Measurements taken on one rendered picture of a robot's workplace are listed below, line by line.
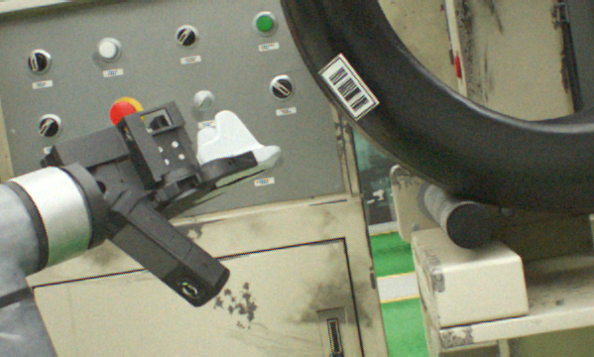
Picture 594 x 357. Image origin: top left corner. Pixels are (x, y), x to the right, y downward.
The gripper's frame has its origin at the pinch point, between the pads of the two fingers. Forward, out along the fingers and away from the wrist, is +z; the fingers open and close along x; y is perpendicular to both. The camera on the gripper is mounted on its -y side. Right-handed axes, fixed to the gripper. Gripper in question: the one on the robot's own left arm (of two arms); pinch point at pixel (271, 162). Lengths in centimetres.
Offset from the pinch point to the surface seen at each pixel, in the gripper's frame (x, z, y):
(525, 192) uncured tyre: -3.8, 22.9, -12.5
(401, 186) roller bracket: 26.6, 36.2, -3.3
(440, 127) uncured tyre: -4.0, 16.9, -3.4
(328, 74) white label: 1.3, 12.2, 6.4
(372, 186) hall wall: 684, 595, 91
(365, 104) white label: -0.1, 13.3, 2.1
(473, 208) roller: -1.9, 17.6, -11.6
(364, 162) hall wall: 678, 596, 113
